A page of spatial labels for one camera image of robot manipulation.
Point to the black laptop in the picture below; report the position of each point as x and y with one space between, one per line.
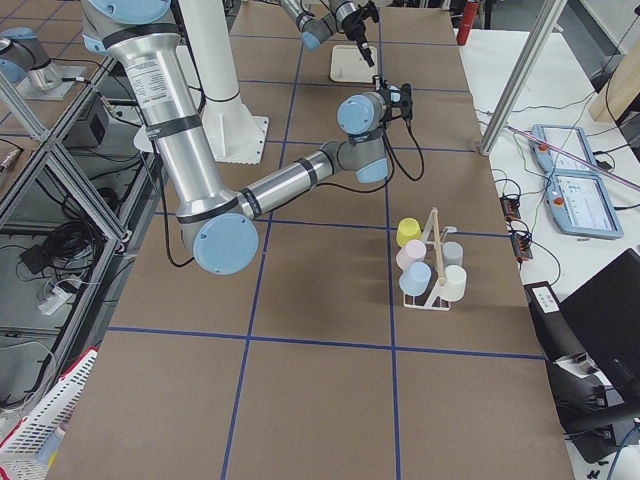
603 315

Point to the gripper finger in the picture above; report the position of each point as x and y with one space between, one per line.
366 53

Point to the white plastic basket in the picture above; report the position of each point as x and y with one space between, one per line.
31 447

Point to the long metal grabber stick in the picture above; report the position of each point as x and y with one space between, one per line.
575 158

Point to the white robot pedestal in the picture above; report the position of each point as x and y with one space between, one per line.
234 134

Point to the near blue teach pendant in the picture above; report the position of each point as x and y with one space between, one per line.
580 205

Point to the cream plastic cup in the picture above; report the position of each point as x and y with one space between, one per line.
455 286

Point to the grey plastic cup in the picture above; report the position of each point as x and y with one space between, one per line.
453 253

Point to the white power strip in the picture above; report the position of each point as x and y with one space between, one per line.
59 295

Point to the white wire cup rack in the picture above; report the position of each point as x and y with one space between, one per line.
433 237

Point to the far blue teach pendant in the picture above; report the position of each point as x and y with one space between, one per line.
571 139

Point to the pink plastic cup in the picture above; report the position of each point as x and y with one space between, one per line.
412 252

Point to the aluminium frame post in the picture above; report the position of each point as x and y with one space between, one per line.
533 47

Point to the cream plastic tray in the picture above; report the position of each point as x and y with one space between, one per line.
348 66

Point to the yellow plastic cup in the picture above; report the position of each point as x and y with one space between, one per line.
408 229

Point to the red cylinder bottle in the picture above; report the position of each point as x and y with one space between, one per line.
467 21

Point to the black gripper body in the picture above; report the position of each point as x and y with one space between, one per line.
356 26
385 116

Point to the light blue plastic cup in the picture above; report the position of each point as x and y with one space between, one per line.
415 279

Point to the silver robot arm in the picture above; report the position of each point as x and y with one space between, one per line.
178 60
314 30

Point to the blue teach pendant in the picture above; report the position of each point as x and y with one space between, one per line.
571 139
580 205

